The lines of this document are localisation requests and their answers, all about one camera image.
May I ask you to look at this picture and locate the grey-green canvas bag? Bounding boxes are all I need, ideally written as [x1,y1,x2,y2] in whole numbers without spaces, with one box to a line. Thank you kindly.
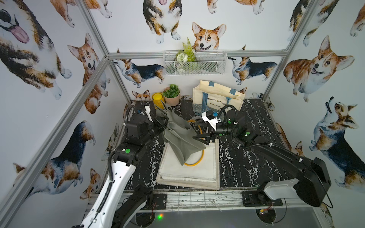
[155,103,206,165]

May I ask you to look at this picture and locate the white bag with yellow handles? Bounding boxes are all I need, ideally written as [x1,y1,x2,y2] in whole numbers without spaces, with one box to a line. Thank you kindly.
[158,119,220,183]

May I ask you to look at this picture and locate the cream bag with blue handles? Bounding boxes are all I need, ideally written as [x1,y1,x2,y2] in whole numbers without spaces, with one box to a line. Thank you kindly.
[193,80,245,116]

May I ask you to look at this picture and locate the cream canvas bag with print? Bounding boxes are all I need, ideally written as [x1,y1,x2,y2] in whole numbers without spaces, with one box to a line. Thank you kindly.
[156,160,220,190]

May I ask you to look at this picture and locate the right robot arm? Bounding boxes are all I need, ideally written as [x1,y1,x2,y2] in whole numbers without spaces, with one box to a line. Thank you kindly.
[194,104,331,208]

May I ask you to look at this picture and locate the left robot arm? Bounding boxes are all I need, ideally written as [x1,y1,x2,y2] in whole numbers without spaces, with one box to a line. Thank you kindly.
[79,105,169,228]

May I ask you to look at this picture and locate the yellow toy bucket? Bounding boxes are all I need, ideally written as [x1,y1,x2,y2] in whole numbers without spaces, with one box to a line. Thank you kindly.
[152,92,165,110]

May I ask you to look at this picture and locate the pink pot green plant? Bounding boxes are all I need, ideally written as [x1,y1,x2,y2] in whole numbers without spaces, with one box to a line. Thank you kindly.
[163,84,180,106]

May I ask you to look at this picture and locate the artificial green fern plant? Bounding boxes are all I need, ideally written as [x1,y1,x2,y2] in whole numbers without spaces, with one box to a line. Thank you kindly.
[174,38,198,74]

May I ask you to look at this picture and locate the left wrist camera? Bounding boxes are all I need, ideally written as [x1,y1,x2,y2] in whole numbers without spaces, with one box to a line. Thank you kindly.
[144,105,151,115]

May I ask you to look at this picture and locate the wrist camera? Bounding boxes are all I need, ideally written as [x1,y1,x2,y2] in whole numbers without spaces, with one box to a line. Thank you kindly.
[202,110,219,131]
[144,105,151,115]

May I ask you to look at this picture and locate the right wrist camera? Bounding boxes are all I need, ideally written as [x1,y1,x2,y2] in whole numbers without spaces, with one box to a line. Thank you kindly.
[202,110,219,131]

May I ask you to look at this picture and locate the white wire mesh basket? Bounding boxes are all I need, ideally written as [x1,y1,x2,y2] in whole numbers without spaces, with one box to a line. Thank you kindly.
[163,51,228,76]

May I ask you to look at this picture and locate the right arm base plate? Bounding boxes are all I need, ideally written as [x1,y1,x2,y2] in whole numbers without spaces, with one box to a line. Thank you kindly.
[241,190,283,207]

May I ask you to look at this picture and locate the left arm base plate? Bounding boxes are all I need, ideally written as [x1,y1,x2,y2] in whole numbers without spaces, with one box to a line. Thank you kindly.
[142,193,167,211]

